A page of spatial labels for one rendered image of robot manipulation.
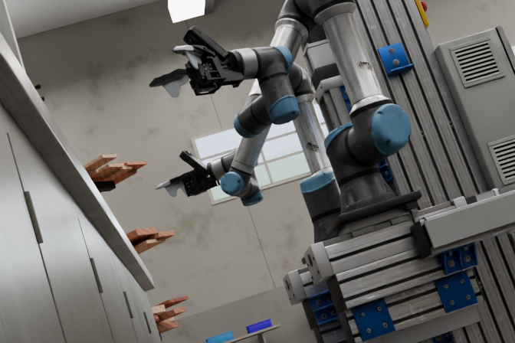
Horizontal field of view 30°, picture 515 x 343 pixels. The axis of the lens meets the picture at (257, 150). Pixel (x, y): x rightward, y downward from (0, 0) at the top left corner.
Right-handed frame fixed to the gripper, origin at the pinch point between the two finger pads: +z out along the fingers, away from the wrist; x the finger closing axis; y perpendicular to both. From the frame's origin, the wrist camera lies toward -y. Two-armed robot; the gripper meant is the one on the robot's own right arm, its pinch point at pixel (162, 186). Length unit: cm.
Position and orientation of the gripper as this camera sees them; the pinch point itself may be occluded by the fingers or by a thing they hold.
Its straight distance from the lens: 339.5
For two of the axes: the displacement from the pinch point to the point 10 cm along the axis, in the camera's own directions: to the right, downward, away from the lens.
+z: -8.9, 3.7, 2.7
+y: 3.6, 9.3, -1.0
